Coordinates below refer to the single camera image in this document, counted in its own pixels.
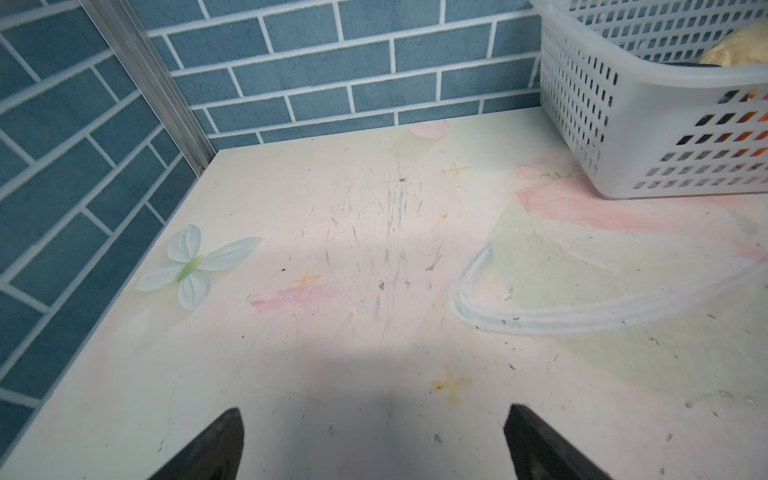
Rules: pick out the white perforated plastic basket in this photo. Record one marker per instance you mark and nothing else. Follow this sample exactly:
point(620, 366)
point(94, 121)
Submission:
point(622, 82)

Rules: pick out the cream white bun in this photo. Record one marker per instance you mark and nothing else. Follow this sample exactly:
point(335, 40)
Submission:
point(745, 46)

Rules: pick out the aluminium corner post left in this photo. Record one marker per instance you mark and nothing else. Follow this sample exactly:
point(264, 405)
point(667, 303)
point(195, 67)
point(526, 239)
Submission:
point(120, 27)

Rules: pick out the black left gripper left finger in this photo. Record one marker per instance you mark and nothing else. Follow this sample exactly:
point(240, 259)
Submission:
point(213, 454)

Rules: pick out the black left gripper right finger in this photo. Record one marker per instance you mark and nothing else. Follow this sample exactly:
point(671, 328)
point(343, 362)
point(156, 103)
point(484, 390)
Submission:
point(538, 451)

